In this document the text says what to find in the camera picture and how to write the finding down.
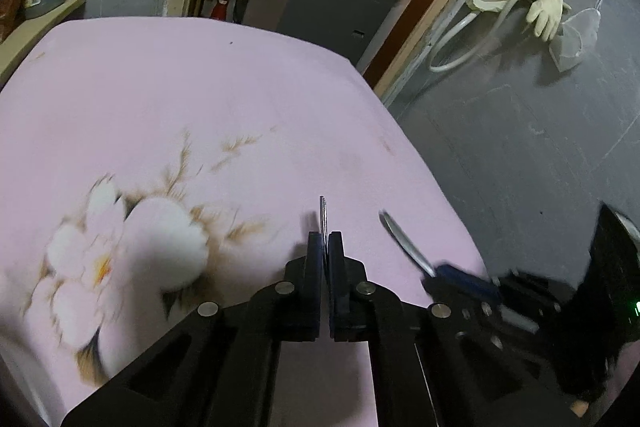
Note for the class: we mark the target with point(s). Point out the red white bottle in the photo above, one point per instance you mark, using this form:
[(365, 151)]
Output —
[(221, 9)]

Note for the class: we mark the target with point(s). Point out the silver metal cutlery piece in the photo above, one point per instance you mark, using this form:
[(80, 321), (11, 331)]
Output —
[(324, 217), (405, 242)]

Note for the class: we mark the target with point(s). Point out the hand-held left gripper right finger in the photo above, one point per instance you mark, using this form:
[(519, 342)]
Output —
[(336, 277)]

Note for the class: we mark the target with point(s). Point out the wooden ledge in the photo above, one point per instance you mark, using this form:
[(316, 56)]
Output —
[(45, 24)]

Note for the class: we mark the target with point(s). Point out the grey cabinet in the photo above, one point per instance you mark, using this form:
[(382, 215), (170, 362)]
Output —
[(320, 2)]

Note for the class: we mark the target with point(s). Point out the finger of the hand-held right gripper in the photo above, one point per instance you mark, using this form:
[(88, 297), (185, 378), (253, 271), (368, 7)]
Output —
[(465, 282)]

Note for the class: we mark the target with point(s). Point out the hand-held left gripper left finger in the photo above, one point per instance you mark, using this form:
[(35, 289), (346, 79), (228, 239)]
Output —
[(314, 277)]

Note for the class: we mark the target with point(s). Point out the white mesh strainer bag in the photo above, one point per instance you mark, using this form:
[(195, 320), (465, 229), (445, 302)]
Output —
[(575, 37)]

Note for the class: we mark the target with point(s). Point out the pink floral tablecloth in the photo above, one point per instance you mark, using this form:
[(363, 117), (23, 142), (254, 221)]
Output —
[(200, 97)]

